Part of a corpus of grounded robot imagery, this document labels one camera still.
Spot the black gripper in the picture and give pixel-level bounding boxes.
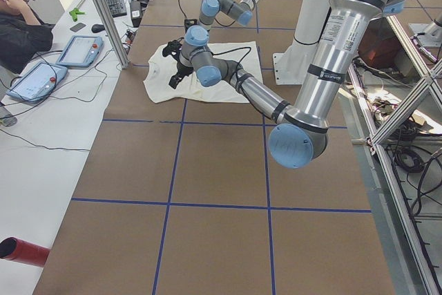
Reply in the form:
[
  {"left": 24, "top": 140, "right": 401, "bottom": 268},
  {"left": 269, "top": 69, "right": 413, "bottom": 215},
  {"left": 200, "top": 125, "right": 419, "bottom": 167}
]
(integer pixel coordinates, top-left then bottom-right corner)
[{"left": 169, "top": 62, "right": 192, "bottom": 88}]

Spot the cream long-sleeve printed shirt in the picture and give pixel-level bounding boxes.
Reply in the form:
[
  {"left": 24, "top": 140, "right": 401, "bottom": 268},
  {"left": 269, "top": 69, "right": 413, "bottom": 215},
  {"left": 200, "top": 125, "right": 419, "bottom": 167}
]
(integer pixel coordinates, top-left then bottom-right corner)
[{"left": 143, "top": 41, "right": 263, "bottom": 104}]

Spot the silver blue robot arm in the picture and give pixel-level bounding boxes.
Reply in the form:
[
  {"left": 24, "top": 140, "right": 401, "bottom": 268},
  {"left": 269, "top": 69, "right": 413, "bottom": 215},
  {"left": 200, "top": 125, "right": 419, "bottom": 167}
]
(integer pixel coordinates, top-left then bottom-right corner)
[
  {"left": 163, "top": 0, "right": 404, "bottom": 169},
  {"left": 198, "top": 0, "right": 259, "bottom": 31}
]

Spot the black computer mouse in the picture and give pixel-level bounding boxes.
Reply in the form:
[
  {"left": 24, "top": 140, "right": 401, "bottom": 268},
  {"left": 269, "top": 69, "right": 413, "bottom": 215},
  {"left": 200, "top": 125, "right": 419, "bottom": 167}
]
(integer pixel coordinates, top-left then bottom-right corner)
[{"left": 91, "top": 23, "right": 105, "bottom": 33}]

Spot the black keyboard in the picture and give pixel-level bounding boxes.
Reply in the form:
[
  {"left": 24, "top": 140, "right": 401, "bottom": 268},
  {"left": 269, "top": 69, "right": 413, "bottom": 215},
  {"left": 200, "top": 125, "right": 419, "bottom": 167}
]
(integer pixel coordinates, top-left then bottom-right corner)
[{"left": 105, "top": 0, "right": 127, "bottom": 17}]

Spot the far teach pendant tablet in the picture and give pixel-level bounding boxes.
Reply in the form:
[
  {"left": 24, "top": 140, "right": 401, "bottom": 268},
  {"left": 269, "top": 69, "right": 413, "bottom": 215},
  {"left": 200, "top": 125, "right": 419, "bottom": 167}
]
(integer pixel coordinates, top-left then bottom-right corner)
[{"left": 56, "top": 35, "right": 104, "bottom": 68}]

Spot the teach pendant tablet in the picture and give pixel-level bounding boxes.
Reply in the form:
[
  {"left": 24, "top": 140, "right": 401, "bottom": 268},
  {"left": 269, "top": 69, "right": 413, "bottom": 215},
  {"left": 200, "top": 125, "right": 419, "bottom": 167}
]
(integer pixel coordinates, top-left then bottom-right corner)
[
  {"left": 6, "top": 61, "right": 68, "bottom": 103},
  {"left": 56, "top": 35, "right": 104, "bottom": 68}
]

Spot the black smartphone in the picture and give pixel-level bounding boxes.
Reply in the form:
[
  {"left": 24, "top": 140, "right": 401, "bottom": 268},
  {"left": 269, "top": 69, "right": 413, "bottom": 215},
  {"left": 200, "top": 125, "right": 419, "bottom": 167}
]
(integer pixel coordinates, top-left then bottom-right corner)
[{"left": 70, "top": 23, "right": 86, "bottom": 32}]

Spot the green plastic tool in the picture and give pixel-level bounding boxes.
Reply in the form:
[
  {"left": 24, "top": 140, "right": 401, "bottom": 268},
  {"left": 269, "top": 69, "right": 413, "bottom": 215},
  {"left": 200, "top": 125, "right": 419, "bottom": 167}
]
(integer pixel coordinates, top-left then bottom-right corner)
[{"left": 69, "top": 8, "right": 85, "bottom": 22}]

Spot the near teach pendant tablet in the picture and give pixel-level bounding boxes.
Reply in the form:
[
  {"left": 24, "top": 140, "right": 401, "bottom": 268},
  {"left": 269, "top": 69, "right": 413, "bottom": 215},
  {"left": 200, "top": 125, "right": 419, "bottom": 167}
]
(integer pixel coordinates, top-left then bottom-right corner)
[{"left": 6, "top": 61, "right": 68, "bottom": 103}]

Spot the person in black shirt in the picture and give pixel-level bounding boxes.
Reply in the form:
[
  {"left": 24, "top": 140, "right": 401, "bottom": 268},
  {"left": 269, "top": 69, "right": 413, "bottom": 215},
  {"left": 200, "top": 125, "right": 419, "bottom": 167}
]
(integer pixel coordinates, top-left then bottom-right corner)
[{"left": 1, "top": 0, "right": 53, "bottom": 74}]

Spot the red cardboard tube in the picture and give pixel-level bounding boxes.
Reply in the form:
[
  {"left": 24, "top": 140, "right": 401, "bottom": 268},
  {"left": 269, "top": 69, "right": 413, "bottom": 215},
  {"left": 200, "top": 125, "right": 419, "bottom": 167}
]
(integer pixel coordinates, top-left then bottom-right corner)
[{"left": 1, "top": 237, "right": 50, "bottom": 267}]

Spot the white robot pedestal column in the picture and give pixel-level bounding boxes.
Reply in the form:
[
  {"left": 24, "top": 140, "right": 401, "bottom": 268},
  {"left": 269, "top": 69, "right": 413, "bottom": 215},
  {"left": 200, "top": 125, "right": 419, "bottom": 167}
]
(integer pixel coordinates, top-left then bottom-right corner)
[{"left": 273, "top": 0, "right": 329, "bottom": 85}]

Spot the aluminium frame post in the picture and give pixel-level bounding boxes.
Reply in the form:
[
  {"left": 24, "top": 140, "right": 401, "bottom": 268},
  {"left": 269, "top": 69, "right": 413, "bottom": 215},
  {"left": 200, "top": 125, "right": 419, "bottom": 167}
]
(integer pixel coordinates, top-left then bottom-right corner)
[{"left": 93, "top": 0, "right": 129, "bottom": 69}]

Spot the coiled black cable bundle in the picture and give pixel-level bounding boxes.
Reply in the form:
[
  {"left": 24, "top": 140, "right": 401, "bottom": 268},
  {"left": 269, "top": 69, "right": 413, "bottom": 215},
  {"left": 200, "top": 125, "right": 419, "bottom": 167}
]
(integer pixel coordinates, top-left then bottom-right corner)
[{"left": 383, "top": 115, "right": 442, "bottom": 206}]

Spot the aluminium frame rack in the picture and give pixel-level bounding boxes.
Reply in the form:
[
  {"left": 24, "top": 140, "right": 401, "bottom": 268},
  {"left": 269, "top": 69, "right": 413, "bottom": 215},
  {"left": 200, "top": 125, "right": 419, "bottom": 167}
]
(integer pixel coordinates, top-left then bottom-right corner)
[{"left": 348, "top": 17, "right": 441, "bottom": 294}]

